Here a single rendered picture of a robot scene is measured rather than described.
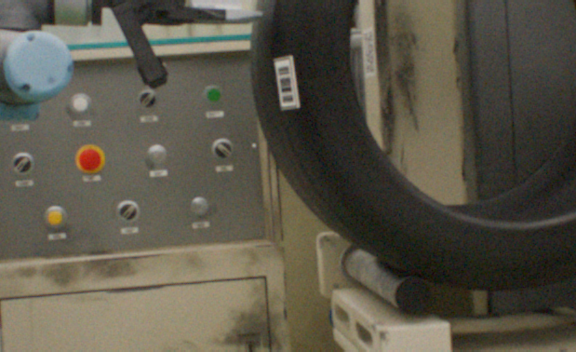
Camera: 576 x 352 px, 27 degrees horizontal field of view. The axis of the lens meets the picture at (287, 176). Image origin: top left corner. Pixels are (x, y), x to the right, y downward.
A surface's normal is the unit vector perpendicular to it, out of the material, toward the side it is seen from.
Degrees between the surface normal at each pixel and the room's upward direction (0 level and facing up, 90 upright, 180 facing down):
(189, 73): 90
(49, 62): 90
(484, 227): 100
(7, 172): 90
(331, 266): 90
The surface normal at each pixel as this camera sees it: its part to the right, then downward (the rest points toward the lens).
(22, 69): 0.42, 0.02
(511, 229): 0.12, 0.22
